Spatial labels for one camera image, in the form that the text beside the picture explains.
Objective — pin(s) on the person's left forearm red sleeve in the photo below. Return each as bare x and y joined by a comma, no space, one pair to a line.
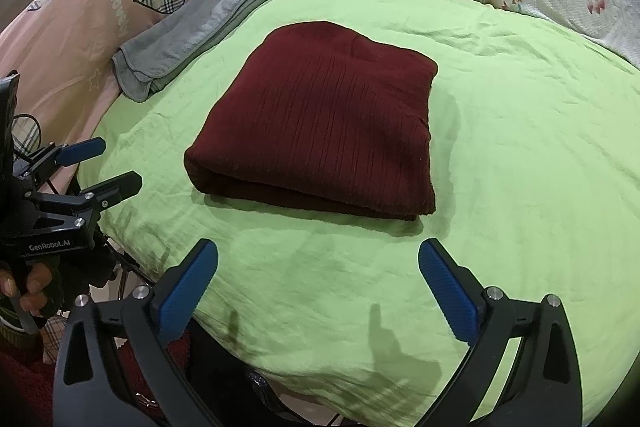
20,382

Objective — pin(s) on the person's red fleece clothing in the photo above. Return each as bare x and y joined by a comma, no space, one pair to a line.
140,372

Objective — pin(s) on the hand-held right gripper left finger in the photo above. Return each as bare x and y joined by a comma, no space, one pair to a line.
190,292

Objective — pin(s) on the person's left hand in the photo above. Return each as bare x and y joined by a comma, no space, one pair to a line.
37,279

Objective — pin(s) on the light green bed sheet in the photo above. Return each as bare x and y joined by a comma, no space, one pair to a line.
525,182

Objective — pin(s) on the pink quilt with plaid hearts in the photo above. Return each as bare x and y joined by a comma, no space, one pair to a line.
75,32

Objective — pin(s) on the grey folded towel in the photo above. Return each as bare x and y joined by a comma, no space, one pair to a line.
200,22

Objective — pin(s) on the maroon knit sweater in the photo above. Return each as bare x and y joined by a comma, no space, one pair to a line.
325,117

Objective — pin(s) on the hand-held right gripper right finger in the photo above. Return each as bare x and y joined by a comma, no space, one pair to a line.
450,292

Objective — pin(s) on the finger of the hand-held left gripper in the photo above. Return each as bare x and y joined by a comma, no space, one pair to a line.
117,187
82,151

